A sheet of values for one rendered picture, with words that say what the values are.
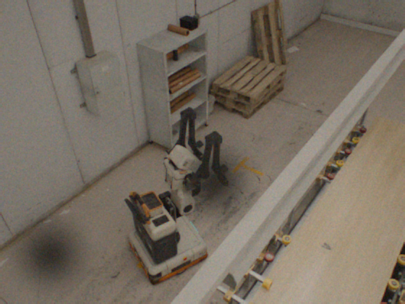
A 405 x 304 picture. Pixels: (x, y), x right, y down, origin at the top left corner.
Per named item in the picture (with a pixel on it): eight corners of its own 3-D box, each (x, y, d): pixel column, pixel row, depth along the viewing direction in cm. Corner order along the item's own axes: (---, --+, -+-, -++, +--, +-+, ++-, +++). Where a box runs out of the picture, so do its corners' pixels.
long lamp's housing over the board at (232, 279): (208, 273, 140) (208, 261, 134) (393, 49, 289) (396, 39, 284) (235, 290, 135) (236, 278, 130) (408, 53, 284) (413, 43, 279)
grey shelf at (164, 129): (149, 142, 567) (135, 43, 463) (186, 116, 623) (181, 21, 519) (172, 154, 549) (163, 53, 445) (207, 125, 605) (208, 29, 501)
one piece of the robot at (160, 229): (156, 273, 382) (148, 220, 326) (134, 237, 415) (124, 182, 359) (186, 259, 396) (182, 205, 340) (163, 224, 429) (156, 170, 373)
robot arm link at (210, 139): (203, 132, 315) (210, 138, 309) (217, 129, 323) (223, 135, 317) (196, 174, 342) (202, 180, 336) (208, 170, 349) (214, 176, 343)
